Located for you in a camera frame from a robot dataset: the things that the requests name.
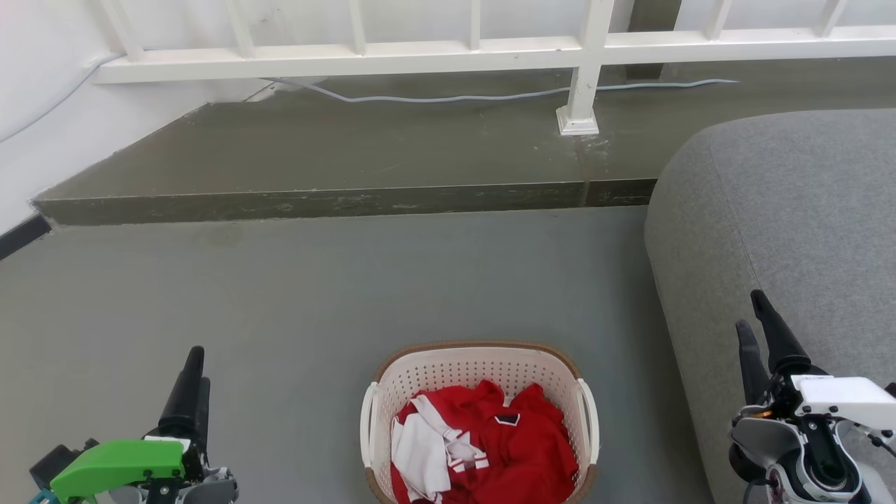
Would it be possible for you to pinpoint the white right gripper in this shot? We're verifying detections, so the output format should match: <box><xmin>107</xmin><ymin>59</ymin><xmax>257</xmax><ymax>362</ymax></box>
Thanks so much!
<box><xmin>735</xmin><ymin>289</ymin><xmax>896</xmax><ymax>432</ymax></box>

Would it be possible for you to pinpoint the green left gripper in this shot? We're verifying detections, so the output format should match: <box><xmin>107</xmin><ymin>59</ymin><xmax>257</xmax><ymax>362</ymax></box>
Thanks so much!
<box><xmin>29</xmin><ymin>346</ymin><xmax>212</xmax><ymax>504</ymax></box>

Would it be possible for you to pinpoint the cream perforated laundry basket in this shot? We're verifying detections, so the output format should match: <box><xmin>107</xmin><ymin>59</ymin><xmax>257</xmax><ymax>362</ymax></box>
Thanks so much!
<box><xmin>360</xmin><ymin>340</ymin><xmax>601</xmax><ymax>504</ymax></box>

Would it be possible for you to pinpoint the grey fabric sofa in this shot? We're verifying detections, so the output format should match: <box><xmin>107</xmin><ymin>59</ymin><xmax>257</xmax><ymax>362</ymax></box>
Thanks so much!
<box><xmin>644</xmin><ymin>108</ymin><xmax>896</xmax><ymax>504</ymax></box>

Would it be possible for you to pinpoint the black baseboard strip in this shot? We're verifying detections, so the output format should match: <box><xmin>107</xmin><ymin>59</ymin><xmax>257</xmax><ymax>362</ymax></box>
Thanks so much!
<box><xmin>0</xmin><ymin>213</ymin><xmax>53</xmax><ymax>261</ymax></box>

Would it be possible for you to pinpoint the red and white jersey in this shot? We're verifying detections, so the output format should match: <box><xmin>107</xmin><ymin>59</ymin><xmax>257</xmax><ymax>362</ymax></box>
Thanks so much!
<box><xmin>389</xmin><ymin>379</ymin><xmax>580</xmax><ymax>504</ymax></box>

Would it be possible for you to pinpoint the dark pillar behind railing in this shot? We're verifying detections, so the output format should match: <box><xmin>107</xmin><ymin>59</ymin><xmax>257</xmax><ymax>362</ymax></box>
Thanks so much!
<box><xmin>625</xmin><ymin>0</ymin><xmax>683</xmax><ymax>81</ymax></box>

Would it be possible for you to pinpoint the white metal railing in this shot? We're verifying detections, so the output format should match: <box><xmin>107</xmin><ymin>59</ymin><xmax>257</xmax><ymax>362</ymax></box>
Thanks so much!
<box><xmin>91</xmin><ymin>0</ymin><xmax>896</xmax><ymax>137</ymax></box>

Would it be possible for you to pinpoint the light grey cable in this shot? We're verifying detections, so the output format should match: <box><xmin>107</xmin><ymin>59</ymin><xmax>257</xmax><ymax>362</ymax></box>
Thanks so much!
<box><xmin>0</xmin><ymin>52</ymin><xmax>740</xmax><ymax>145</ymax></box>

